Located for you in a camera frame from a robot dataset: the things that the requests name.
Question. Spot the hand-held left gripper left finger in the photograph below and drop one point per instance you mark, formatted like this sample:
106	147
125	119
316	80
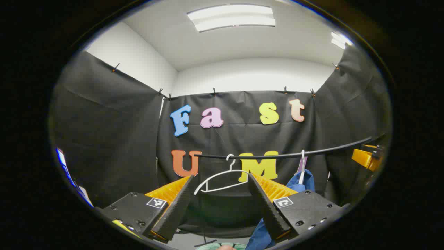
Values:
178	208

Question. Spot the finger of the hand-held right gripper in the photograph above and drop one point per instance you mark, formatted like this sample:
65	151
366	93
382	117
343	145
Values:
364	159

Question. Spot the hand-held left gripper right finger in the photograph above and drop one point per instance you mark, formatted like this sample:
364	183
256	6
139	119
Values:
269	211

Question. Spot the blue knitted sweater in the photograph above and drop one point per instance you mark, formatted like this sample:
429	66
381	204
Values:
308	180

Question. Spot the light green laundry hamper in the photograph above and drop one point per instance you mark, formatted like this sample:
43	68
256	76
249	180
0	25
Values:
211	246

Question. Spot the white hanger with blue sweater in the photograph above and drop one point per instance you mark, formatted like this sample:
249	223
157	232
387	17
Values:
302	170

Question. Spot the empty white clothes hanger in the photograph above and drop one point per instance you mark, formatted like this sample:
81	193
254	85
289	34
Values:
222	173

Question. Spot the black clothes rack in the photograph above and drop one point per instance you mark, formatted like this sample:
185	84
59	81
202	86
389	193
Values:
277	155

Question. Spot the black backdrop cloth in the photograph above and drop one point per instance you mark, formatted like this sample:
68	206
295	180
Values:
114	139

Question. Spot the small ceiling light panel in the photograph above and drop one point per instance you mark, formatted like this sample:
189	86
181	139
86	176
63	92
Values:
340	40

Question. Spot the large ceiling light panel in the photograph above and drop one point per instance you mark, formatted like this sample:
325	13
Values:
230	17

